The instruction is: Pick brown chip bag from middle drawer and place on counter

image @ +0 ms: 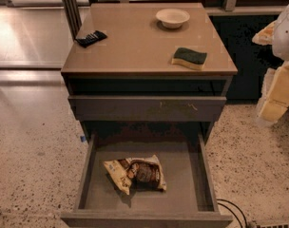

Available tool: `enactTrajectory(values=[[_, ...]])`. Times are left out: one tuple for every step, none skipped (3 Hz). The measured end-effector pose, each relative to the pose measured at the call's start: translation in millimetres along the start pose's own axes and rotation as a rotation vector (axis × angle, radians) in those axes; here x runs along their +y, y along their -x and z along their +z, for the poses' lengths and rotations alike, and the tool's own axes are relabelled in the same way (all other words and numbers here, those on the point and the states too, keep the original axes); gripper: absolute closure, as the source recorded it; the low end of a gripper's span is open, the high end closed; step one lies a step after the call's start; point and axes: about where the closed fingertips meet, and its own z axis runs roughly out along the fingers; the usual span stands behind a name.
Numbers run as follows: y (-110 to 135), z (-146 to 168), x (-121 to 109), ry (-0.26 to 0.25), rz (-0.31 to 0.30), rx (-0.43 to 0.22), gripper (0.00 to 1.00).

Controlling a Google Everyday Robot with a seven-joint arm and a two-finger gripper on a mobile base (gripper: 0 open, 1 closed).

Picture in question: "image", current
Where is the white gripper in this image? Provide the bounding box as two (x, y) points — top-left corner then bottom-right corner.
(252, 22), (289, 124)

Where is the brown chip bag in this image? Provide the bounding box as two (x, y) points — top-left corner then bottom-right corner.
(104, 155), (166, 195)

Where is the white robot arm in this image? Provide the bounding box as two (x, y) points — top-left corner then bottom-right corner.
(252, 5), (289, 126)

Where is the grey drawer cabinet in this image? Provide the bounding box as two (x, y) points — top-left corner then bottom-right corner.
(61, 3), (237, 136)

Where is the closed grey upper drawer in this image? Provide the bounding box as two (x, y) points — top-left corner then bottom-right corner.
(68, 96), (226, 122)

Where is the open grey middle drawer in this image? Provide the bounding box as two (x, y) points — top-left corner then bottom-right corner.
(61, 135), (233, 228)

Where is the green yellow sponge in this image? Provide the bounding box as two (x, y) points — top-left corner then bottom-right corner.
(171, 47), (207, 70)

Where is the white ceramic bowl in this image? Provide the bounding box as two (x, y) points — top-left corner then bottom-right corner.
(156, 9), (190, 29)

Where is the blue tape piece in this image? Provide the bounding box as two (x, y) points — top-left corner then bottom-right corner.
(80, 136), (87, 143)

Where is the black floor cable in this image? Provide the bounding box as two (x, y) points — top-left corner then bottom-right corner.
(216, 199), (249, 228)

